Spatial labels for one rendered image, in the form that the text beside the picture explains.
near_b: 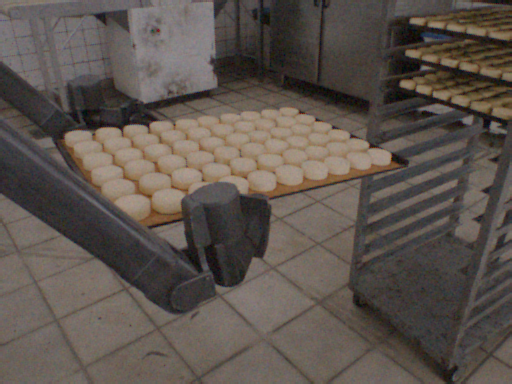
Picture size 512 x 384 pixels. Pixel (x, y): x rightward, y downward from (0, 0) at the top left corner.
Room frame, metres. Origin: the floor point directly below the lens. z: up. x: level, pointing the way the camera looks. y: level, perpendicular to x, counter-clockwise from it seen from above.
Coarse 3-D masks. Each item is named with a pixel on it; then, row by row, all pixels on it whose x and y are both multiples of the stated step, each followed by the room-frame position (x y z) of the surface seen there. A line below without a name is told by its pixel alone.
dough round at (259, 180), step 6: (252, 174) 0.68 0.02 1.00; (258, 174) 0.69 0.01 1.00; (264, 174) 0.69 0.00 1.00; (270, 174) 0.69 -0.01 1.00; (252, 180) 0.66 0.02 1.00; (258, 180) 0.66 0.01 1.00; (264, 180) 0.66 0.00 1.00; (270, 180) 0.67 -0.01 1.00; (252, 186) 0.66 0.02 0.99; (258, 186) 0.66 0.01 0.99; (264, 186) 0.66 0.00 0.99; (270, 186) 0.66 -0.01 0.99
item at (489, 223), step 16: (496, 176) 1.01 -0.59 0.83; (496, 192) 1.00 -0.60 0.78; (496, 208) 0.99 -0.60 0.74; (496, 224) 1.00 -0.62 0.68; (480, 240) 1.00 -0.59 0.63; (480, 256) 0.99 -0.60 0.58; (480, 272) 1.00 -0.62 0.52; (464, 288) 1.01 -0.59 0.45; (464, 304) 1.00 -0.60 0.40; (464, 320) 0.99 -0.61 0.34; (448, 352) 1.00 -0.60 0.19; (448, 368) 0.99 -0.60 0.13
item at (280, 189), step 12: (132, 144) 0.83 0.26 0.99; (72, 156) 0.75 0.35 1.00; (144, 156) 0.77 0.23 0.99; (240, 156) 0.81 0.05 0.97; (156, 168) 0.72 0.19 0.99; (372, 168) 0.80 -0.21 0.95; (384, 168) 0.80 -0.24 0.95; (132, 180) 0.67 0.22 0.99; (312, 180) 0.72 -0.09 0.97; (324, 180) 0.72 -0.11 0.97; (336, 180) 0.73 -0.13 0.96; (252, 192) 0.65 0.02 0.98; (264, 192) 0.66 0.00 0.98; (276, 192) 0.66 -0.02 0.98; (288, 192) 0.66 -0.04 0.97; (156, 216) 0.55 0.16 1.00; (168, 216) 0.56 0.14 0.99; (180, 216) 0.56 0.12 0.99
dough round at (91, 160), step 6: (90, 156) 0.71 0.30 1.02; (96, 156) 0.71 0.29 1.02; (102, 156) 0.72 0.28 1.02; (108, 156) 0.72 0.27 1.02; (84, 162) 0.70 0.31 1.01; (90, 162) 0.69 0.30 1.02; (96, 162) 0.69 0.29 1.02; (102, 162) 0.69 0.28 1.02; (108, 162) 0.70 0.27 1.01; (84, 168) 0.70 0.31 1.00; (90, 168) 0.69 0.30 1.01
